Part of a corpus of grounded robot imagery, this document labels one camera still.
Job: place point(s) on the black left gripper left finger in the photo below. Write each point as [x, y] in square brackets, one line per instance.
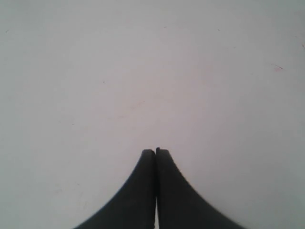
[133, 206]

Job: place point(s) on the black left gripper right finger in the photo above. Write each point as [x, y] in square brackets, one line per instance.
[179, 205]

